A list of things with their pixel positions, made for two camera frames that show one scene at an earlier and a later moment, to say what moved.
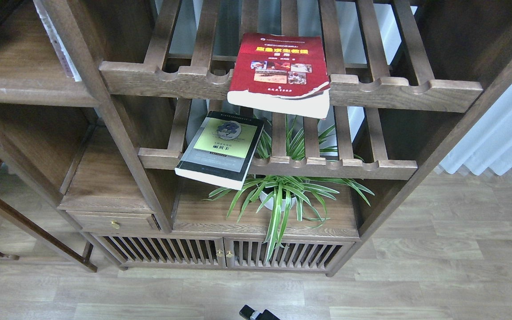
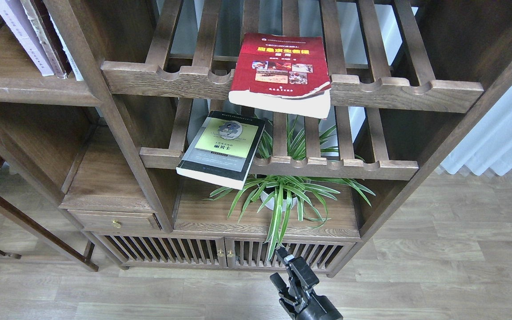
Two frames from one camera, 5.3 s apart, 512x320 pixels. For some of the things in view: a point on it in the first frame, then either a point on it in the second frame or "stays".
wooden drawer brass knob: [99, 221] stays
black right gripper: [246, 311] -> [300, 301]
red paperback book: [283, 74] stays
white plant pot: [270, 204] stays
